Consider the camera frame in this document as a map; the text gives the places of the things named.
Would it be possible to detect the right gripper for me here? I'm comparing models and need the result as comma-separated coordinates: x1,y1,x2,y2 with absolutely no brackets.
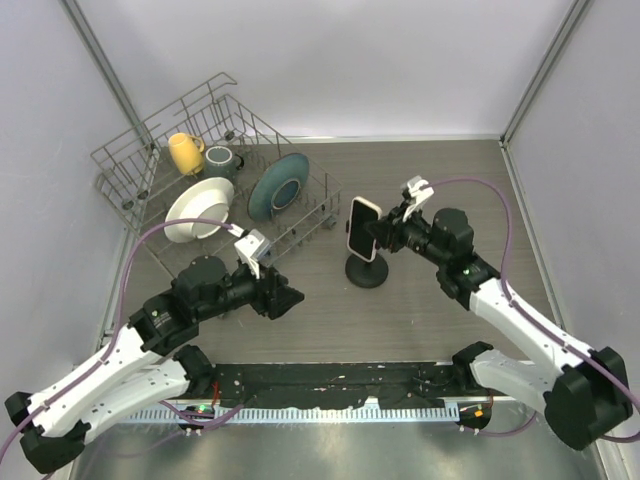
366,199,450,267

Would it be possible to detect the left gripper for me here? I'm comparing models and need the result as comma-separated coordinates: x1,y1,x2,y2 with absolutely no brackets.
196,256,304,322

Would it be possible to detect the black phone with pink case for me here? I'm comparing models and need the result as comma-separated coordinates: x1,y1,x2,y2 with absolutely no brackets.
347,196,382,262

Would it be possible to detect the black phone stand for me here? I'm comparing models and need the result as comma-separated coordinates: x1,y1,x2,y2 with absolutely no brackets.
344,248,389,289

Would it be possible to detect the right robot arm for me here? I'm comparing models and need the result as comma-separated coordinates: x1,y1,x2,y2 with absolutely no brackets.
364,208,635,450

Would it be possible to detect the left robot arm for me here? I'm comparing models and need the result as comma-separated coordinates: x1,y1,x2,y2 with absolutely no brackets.
5,256,305,474

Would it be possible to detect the blue ceramic plate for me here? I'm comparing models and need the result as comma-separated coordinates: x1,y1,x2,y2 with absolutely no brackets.
247,153,310,222

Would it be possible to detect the white plate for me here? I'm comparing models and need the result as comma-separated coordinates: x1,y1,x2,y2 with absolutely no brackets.
164,177,234,243

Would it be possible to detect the dark grey mug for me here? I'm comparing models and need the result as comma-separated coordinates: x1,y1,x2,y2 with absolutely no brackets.
204,146,245,183

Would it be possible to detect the yellow mug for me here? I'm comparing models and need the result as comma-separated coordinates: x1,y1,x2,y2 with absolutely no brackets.
168,132,205,175

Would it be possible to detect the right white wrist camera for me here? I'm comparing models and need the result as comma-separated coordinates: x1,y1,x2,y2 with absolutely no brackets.
401,176,434,223

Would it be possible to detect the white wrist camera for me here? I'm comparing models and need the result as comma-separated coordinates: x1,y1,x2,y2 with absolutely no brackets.
401,176,434,223
229,224,271,279

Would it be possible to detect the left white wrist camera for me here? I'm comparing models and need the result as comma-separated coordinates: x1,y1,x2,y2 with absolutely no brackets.
229,224,271,279

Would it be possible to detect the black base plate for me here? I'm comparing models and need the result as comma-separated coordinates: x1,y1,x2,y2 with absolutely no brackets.
200,362,490,410

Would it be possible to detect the white slotted cable duct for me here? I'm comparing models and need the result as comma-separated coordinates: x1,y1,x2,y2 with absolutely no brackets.
119,403,460,424

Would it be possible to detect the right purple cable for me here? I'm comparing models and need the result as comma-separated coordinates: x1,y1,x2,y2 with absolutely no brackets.
427,177,640,443

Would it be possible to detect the purple cable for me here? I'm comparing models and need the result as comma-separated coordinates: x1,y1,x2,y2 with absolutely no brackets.
0,218,251,461
427,177,640,443

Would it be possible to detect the grey wire dish rack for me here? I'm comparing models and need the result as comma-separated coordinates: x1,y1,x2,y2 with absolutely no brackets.
91,73,341,276

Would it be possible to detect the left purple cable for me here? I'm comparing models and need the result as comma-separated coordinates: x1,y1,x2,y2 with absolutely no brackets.
0,218,251,461

